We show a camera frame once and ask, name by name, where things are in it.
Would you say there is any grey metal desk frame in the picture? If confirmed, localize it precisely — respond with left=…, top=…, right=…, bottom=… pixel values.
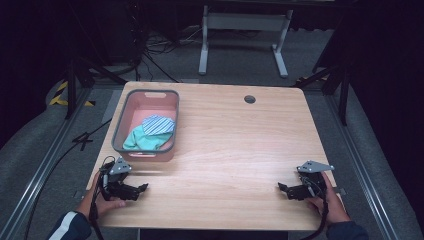
left=198, top=4, right=294, bottom=79

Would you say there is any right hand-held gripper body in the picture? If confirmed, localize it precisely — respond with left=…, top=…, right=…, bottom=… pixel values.
left=286, top=159, right=336, bottom=202

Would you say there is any black tripod stand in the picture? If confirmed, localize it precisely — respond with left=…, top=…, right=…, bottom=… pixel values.
left=293, top=63, right=352, bottom=127
left=64, top=57, right=128, bottom=120

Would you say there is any pink basket with grey rim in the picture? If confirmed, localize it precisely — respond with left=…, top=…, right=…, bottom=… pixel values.
left=111, top=88, right=181, bottom=163

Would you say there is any blue white striped cloth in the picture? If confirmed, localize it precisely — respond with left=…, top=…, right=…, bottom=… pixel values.
left=141, top=114, right=177, bottom=137

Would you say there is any person's left hand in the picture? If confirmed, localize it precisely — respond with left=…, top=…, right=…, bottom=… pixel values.
left=76, top=171, right=127, bottom=222

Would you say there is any person's right hand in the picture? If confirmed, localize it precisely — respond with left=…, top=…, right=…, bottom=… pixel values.
left=305, top=172, right=352, bottom=227

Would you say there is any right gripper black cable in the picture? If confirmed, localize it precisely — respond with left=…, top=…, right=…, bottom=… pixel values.
left=299, top=176, right=330, bottom=240

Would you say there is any black floor cable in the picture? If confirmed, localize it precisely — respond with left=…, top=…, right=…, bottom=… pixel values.
left=23, top=118, right=113, bottom=240

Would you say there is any tangle of black cables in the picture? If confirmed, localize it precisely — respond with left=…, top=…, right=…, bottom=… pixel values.
left=131, top=19, right=204, bottom=84

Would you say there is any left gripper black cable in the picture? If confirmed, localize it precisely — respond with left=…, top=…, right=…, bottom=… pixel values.
left=89, top=155, right=116, bottom=240

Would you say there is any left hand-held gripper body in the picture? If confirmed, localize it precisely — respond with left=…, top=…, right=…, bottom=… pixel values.
left=98, top=156, right=140, bottom=202

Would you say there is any metal floor rail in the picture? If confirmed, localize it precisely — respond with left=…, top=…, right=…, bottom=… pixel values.
left=0, top=87, right=94, bottom=240
left=323, top=93, right=399, bottom=240

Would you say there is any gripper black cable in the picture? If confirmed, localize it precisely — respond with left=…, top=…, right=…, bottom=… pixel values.
left=299, top=176, right=330, bottom=240
left=89, top=155, right=116, bottom=240

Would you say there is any yellow black floor tape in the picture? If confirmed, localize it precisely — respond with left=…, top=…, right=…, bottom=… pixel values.
left=48, top=81, right=97, bottom=108

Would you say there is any teal cloth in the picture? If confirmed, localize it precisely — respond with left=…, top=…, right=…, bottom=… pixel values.
left=122, top=124, right=175, bottom=151

